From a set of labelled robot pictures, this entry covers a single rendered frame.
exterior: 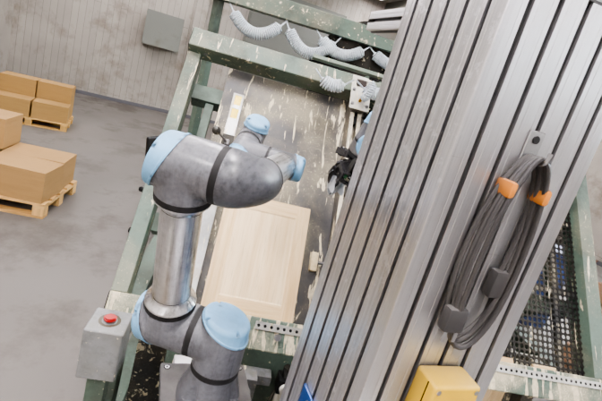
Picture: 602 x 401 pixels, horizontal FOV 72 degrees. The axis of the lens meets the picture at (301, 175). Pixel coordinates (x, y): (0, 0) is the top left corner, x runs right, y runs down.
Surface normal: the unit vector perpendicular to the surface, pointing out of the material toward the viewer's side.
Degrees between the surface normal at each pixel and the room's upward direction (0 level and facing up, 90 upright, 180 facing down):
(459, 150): 90
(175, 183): 104
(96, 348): 90
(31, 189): 90
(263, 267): 54
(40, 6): 90
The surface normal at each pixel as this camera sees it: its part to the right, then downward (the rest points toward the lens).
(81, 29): 0.29, 0.30
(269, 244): 0.25, -0.33
